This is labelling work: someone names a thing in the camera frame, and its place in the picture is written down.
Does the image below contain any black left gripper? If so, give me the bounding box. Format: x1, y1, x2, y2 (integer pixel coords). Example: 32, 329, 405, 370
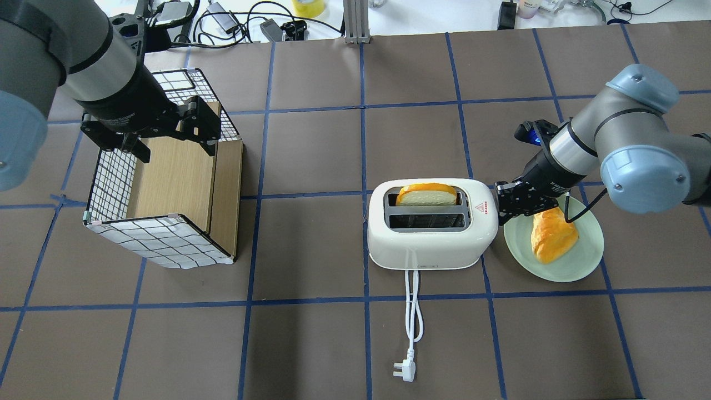
81, 96, 222, 163

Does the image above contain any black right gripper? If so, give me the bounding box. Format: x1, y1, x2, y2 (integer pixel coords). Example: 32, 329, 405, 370
494, 154, 583, 226

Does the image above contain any cream white toaster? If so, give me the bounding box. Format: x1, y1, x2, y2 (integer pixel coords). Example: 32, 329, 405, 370
367, 179, 498, 271

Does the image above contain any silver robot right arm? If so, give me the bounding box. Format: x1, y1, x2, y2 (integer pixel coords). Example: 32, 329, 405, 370
495, 64, 710, 226

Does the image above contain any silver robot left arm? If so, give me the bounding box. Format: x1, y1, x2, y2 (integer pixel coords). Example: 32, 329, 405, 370
1, 1, 221, 191

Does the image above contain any bread slice in toaster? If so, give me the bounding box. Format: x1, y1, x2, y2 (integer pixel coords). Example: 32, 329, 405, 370
394, 182, 458, 207

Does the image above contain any bread slice on plate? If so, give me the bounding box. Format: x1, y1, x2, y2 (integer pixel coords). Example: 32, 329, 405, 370
530, 207, 579, 264

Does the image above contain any pale green plate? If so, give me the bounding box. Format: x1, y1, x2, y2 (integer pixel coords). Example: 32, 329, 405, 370
503, 197, 604, 283

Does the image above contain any wooden box with grid cloth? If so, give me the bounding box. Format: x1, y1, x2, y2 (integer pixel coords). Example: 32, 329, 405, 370
82, 68, 244, 269

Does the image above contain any small black power adapter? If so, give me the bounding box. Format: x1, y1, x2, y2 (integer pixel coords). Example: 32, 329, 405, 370
259, 19, 284, 42

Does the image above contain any yellow tape roll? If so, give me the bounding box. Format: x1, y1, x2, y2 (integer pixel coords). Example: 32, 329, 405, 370
292, 0, 326, 19

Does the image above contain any black power adapter brick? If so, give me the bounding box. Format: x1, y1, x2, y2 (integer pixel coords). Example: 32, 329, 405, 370
496, 1, 517, 31

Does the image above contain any white toaster power cable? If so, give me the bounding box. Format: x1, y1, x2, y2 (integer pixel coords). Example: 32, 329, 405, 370
393, 250, 425, 383

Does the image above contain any aluminium frame post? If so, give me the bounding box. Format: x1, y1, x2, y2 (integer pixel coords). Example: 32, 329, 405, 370
343, 0, 371, 44

